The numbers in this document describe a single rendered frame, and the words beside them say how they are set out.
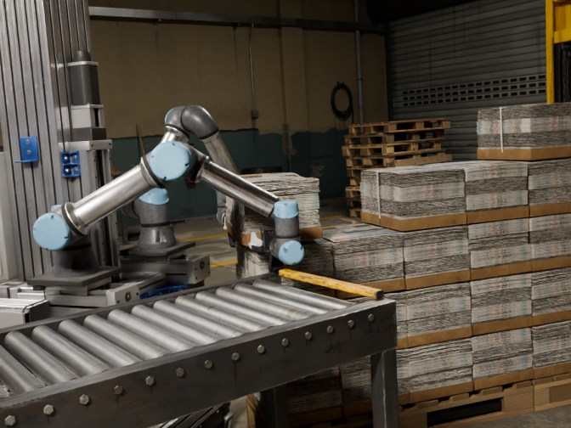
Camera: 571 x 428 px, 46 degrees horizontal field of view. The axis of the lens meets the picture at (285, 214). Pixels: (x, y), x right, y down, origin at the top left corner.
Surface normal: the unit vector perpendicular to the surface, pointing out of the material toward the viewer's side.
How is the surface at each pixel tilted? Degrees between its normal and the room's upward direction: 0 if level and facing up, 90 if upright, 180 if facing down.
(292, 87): 90
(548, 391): 90
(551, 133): 90
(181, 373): 90
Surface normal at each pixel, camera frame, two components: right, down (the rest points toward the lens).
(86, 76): 0.40, 0.09
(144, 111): 0.58, 0.06
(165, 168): 0.11, 0.05
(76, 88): -0.37, 0.14
